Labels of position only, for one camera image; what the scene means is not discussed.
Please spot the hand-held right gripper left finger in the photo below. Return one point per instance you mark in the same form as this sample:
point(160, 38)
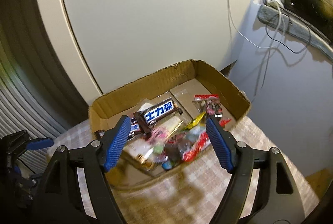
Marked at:
point(117, 143)

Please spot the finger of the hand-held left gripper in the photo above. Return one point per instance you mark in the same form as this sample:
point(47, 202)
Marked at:
point(40, 143)

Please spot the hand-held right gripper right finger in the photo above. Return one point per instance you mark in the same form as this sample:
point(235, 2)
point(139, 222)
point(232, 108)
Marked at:
point(219, 146)

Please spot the large beige snack packet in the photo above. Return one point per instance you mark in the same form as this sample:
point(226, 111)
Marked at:
point(138, 151)

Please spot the small red packet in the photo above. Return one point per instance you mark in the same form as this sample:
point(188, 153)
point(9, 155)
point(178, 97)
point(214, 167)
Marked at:
point(225, 122)

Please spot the brown chocolate bar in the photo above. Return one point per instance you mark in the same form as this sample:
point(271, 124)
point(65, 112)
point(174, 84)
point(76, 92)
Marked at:
point(158, 110)
point(134, 126)

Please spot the red and white snack packet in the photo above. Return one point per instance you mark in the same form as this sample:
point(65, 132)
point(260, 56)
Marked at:
point(195, 149)

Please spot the yellow snack packet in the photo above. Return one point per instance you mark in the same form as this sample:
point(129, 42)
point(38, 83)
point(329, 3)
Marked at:
point(195, 122)

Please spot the light green snack packet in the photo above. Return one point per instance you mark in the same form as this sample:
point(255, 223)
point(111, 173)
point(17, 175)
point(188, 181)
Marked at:
point(157, 149)

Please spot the clear packet with red top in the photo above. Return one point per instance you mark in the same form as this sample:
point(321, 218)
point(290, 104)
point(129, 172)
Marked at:
point(210, 105)

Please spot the clear packet of dark fruit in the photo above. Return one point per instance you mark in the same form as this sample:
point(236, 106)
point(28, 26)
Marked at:
point(173, 151)

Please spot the cardboard box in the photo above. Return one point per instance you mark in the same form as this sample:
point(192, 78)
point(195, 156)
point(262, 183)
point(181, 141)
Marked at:
point(187, 88)

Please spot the grey ribbed shutter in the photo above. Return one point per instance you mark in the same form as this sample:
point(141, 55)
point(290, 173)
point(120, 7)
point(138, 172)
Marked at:
point(20, 99)

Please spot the white cabinet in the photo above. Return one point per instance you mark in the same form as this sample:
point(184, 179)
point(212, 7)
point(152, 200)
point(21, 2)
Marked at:
point(143, 18)

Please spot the grey sill cloth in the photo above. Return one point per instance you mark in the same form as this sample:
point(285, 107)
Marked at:
point(296, 27)

